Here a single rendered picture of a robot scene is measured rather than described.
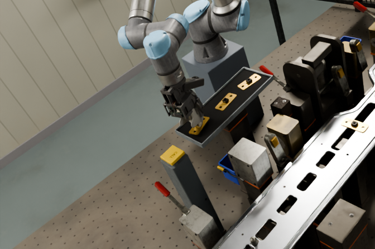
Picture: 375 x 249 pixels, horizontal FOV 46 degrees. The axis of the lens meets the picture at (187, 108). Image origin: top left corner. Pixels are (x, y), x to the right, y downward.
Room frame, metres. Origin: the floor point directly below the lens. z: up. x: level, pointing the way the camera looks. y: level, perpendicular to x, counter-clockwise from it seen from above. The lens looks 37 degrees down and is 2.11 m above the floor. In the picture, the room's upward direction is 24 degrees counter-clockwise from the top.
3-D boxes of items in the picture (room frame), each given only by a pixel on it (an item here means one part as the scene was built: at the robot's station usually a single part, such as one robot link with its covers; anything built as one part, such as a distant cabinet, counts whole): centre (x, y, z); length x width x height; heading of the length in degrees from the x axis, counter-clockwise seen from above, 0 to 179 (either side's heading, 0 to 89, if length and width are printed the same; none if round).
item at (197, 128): (1.12, -0.01, 1.18); 0.08 x 0.04 x 0.01; 133
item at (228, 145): (1.19, -0.12, 0.92); 0.10 x 0.08 x 0.45; 118
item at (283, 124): (1.08, -0.26, 0.89); 0.12 x 0.08 x 0.38; 28
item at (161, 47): (1.11, 0.00, 1.49); 0.09 x 0.08 x 0.11; 145
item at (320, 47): (1.23, -0.48, 0.95); 0.18 x 0.13 x 0.49; 118
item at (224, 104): (1.19, -0.13, 1.17); 0.08 x 0.04 x 0.01; 123
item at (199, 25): (1.62, -0.20, 1.27); 0.13 x 0.12 x 0.14; 55
